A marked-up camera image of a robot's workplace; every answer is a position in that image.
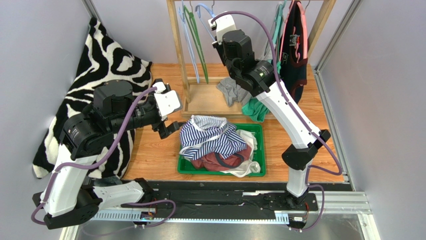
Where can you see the light blue wire hanger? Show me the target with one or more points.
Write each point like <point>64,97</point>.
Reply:
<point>184,22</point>

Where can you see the wooden clothes rack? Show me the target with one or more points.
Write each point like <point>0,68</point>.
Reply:
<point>204,98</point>

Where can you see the blue white striped tank top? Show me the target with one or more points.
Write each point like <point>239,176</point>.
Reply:
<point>202,135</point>

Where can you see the navy maroon tank top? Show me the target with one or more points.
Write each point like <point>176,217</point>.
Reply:
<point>294,76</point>

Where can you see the green plastic hanger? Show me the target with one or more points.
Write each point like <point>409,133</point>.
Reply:
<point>190,18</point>

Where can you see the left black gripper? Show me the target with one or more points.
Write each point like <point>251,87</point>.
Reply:
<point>164,131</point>

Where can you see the teal plastic hanger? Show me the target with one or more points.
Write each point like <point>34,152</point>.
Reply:
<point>275,31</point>

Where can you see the green plastic tray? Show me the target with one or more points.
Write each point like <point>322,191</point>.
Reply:
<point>185,167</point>

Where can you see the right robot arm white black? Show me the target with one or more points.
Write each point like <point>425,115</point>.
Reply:
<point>306,140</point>

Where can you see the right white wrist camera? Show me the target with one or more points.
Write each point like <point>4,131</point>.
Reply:
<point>222,25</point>

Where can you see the light blue plastic hanger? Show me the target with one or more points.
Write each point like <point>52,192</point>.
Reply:
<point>211,13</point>

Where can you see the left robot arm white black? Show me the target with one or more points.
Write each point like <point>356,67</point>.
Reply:
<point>89,138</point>

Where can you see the grey tank top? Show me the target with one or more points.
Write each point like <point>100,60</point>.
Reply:
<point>233,90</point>

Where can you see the green tank top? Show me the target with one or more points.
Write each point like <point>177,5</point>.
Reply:
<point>256,110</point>

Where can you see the red tank top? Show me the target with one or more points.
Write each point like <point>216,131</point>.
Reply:
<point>214,162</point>

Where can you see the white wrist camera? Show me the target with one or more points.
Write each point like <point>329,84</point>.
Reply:
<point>167,100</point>
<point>222,25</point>

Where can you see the pink plastic hanger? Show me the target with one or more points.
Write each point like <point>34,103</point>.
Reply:
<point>293,42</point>

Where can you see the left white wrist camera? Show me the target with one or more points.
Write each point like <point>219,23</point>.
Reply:
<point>167,100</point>

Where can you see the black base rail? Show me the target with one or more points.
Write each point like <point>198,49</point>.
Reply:
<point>252,202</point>

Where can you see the zebra print blanket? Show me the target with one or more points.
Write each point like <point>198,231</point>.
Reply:
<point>103,59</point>

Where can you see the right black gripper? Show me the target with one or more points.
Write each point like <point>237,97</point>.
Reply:
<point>219,46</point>

